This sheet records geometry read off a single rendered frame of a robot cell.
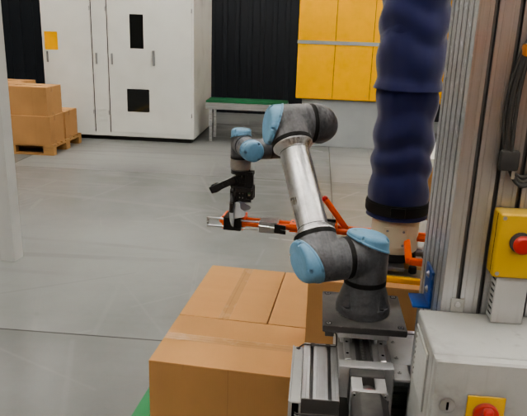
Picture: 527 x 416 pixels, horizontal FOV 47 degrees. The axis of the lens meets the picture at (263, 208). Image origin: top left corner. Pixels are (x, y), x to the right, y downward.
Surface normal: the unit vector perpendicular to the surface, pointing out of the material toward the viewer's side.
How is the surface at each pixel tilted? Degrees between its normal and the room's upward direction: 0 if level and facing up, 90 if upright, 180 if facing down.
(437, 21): 72
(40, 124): 90
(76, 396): 0
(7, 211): 90
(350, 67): 90
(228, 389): 90
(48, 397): 0
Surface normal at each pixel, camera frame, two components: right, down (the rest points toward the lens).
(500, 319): -0.09, 0.29
